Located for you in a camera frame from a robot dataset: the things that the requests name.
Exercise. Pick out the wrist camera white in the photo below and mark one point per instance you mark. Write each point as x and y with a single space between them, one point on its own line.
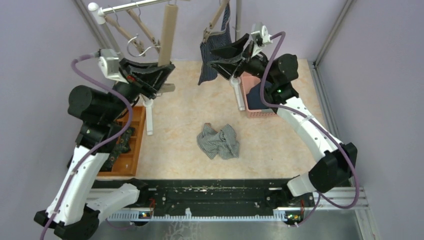
108 62
260 33

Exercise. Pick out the pink plastic basket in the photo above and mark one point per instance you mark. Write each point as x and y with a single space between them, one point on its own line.
247 83

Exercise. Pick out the grey striped underwear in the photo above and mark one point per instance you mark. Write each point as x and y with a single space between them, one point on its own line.
222 143

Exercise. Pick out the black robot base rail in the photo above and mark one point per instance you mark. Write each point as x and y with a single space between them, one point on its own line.
212 197

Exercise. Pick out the orange plastic tray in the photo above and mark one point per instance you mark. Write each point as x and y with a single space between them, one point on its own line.
126 164

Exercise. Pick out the beige hanger holding grey underwear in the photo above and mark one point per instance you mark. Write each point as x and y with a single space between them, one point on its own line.
167 35

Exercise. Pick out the dark rolled cloth in tray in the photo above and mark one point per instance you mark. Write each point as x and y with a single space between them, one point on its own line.
122 146

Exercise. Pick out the metal clothes rack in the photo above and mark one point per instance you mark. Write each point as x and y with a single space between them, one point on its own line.
98 14

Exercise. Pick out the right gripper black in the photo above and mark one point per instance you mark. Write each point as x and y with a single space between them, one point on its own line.
235 61

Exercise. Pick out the beige hanger holding navy underwear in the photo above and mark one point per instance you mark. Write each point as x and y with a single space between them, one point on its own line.
144 29

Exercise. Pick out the beige clip hanger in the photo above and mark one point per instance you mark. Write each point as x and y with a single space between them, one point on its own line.
134 46

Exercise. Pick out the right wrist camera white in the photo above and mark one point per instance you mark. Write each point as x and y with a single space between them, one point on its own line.
260 33

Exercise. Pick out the navy underwear cream waistband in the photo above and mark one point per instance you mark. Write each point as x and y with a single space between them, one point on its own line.
254 100

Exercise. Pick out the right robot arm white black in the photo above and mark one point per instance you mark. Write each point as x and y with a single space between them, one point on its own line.
335 161

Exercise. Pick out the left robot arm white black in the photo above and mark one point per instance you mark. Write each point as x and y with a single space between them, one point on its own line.
70 215

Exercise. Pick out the navy pinstriped underwear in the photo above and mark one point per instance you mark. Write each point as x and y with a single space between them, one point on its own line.
212 40

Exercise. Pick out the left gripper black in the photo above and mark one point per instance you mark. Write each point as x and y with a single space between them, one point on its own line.
147 77

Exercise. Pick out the beige hanger holding pinstriped underwear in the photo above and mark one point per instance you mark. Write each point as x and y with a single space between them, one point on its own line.
215 20

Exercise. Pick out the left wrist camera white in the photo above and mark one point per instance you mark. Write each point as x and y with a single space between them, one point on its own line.
108 62

